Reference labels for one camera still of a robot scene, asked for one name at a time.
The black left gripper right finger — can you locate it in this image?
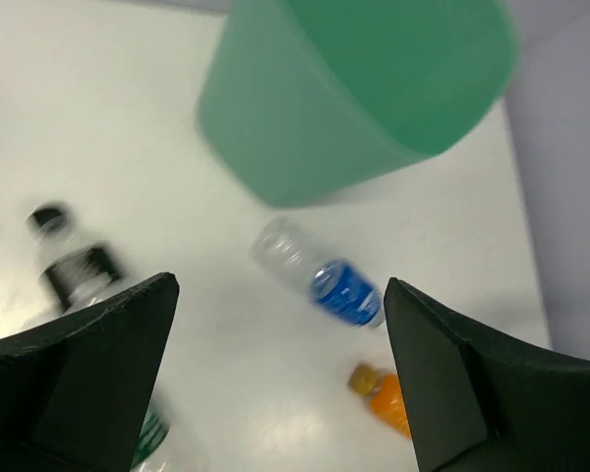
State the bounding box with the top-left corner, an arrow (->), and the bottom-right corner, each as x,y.
384,278 -> 590,471

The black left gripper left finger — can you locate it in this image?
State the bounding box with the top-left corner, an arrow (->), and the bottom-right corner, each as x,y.
0,272 -> 179,471

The green label clear bottle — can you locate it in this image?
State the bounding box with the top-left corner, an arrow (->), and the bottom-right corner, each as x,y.
131,400 -> 174,472

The orange juice bottle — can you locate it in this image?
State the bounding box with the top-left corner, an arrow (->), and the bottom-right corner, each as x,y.
348,363 -> 412,440

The black label bottle black cap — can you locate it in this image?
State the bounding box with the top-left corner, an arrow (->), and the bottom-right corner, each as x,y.
28,202 -> 127,316

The blue label bottle white cap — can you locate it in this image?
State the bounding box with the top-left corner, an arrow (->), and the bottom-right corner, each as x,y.
251,216 -> 385,328

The green plastic bin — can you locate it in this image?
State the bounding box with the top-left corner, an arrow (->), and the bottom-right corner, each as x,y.
198,1 -> 519,207

